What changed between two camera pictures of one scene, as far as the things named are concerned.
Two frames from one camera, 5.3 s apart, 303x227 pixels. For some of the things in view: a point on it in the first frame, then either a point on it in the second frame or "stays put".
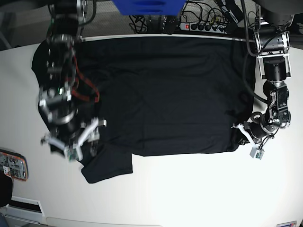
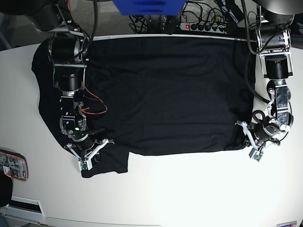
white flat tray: (25, 209) stays put
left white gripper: (73, 151) → (85, 163)
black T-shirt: (152, 96) stays put
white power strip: (204, 27) stays put
